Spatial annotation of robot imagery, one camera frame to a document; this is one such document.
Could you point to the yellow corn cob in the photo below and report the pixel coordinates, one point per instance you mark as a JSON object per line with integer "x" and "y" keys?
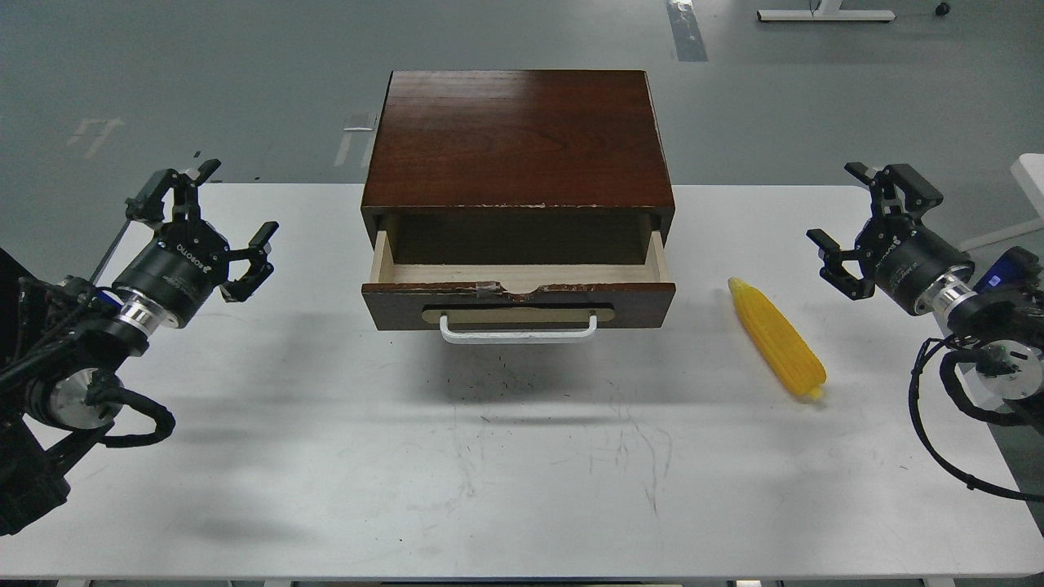
{"x": 788, "y": 355}

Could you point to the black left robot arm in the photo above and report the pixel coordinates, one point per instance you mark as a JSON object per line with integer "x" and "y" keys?
{"x": 63, "y": 343}

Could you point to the white table leg base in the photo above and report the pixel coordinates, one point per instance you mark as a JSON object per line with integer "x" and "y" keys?
{"x": 826, "y": 11}

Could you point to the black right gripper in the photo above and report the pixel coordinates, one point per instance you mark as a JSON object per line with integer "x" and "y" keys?
{"x": 894, "y": 250}

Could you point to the white drawer handle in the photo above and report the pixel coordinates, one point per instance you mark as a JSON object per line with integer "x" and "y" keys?
{"x": 503, "y": 337}

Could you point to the dark wooden cabinet box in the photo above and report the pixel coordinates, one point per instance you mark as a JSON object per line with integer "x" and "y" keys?
{"x": 525, "y": 139}

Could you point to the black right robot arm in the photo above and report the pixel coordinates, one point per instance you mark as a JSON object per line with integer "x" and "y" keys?
{"x": 994, "y": 371}

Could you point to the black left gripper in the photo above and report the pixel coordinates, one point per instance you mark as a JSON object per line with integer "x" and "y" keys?
{"x": 187, "y": 259}

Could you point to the wooden drawer with dark front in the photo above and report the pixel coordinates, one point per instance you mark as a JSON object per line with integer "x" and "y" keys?
{"x": 514, "y": 297}

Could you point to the white chair base right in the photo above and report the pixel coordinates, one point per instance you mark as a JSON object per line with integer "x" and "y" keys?
{"x": 1010, "y": 217}

